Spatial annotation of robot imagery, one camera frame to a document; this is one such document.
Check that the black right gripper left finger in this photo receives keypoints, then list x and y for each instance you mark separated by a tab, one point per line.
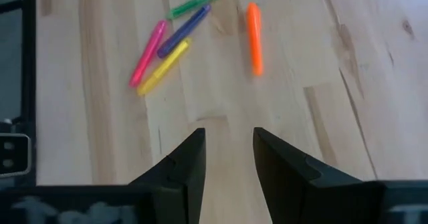
184	184

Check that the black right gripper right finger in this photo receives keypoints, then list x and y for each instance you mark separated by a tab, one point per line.
291	190

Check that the yellow highlighter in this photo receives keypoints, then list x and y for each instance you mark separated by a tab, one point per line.
164	67

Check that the pink highlighter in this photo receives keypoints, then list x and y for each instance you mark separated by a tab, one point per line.
148	53

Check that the purple highlighter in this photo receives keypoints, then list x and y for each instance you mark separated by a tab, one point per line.
184	31

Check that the orange highlighter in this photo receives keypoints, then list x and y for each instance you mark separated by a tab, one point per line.
254	38

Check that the green highlighter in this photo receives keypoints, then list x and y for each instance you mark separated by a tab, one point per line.
200	0

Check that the black metal table frame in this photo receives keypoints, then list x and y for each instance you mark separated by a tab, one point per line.
29	83

